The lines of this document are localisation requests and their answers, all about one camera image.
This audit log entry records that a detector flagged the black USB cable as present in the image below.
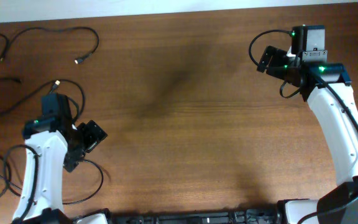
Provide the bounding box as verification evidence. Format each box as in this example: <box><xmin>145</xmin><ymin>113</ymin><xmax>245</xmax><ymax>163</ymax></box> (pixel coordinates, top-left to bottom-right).
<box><xmin>0</xmin><ymin>152</ymin><xmax>104</xmax><ymax>205</ymax></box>
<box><xmin>0</xmin><ymin>26</ymin><xmax>100</xmax><ymax>65</ymax></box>
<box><xmin>0</xmin><ymin>77</ymin><xmax>86</xmax><ymax>125</ymax></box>

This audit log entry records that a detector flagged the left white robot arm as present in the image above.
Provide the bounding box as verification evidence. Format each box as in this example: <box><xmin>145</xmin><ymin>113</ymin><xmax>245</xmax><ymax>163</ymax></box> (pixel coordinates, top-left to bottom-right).
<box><xmin>12</xmin><ymin>93</ymin><xmax>107</xmax><ymax>223</ymax></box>

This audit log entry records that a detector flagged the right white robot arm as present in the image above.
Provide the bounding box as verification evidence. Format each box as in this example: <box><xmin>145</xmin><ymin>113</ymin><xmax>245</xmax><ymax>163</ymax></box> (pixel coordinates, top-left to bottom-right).
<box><xmin>247</xmin><ymin>25</ymin><xmax>358</xmax><ymax>223</ymax></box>

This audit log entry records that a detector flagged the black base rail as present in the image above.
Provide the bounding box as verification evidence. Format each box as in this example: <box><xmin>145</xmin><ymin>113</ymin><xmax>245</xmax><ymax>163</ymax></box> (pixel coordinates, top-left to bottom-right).
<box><xmin>73</xmin><ymin>203</ymin><xmax>279</xmax><ymax>224</ymax></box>

